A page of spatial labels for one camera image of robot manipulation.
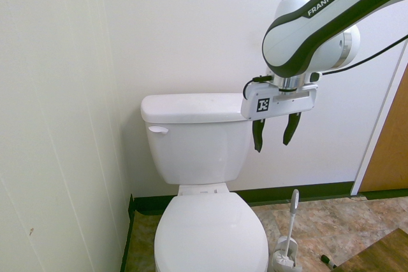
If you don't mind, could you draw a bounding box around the black baseboard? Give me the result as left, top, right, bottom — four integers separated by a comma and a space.
126, 189, 408, 215

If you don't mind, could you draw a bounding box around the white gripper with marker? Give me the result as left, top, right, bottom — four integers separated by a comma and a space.
240, 82, 318, 153

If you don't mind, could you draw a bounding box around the white toilet brush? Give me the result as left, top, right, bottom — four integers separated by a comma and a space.
279, 189, 300, 262

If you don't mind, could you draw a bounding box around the white toilet tank lid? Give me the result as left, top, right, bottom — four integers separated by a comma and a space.
140, 92, 249, 124

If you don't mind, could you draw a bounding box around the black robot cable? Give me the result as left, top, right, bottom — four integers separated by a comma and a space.
320, 34, 408, 76

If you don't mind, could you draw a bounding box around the white door frame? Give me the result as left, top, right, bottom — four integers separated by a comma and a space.
350, 51, 407, 196

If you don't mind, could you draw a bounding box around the wooden door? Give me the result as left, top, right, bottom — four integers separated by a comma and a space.
359, 56, 408, 194

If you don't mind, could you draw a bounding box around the small black object on floor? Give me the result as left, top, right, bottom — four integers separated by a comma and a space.
320, 254, 338, 268

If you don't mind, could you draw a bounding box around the white toilet seat lid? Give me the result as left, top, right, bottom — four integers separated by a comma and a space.
154, 191, 277, 272

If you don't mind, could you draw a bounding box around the white toilet tank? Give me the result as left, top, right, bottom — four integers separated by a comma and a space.
145, 118, 250, 185

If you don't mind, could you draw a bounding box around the white toilet brush holder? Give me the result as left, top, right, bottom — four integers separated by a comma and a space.
270, 236, 303, 272

